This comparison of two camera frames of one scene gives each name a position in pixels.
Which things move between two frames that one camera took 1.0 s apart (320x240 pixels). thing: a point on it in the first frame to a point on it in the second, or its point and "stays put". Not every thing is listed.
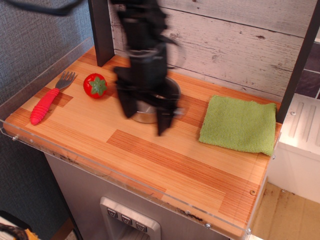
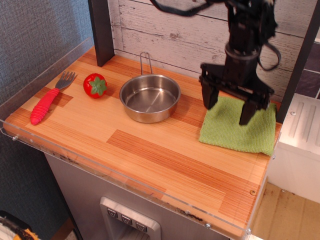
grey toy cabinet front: x=84 y=190 stays put
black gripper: x=146 y=72 to x=237 y=77
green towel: x=240 y=124 stays put
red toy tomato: x=95 y=85 stays put
